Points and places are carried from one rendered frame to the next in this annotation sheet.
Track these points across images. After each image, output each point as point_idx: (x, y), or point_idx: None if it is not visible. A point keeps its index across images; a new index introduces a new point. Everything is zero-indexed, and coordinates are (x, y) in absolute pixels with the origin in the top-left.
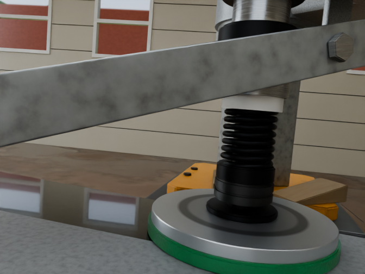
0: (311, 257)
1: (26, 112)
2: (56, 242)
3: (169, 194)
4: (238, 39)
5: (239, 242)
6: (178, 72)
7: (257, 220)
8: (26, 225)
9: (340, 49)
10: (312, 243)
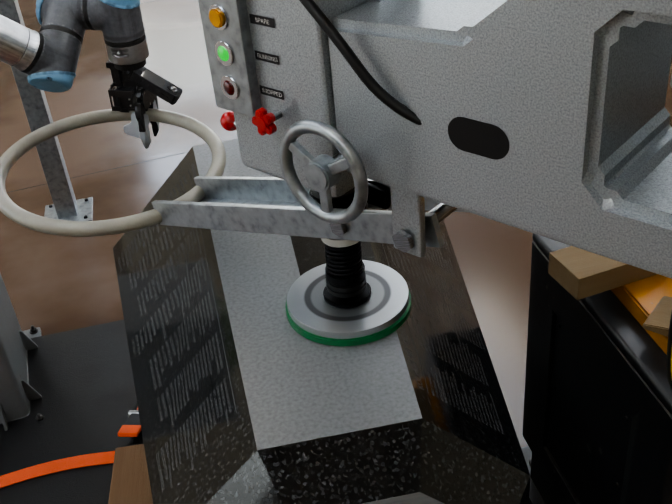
0: (310, 331)
1: (220, 220)
2: (272, 264)
3: None
4: (284, 209)
5: (293, 306)
6: (262, 218)
7: (328, 302)
8: (279, 247)
9: (334, 229)
10: (317, 326)
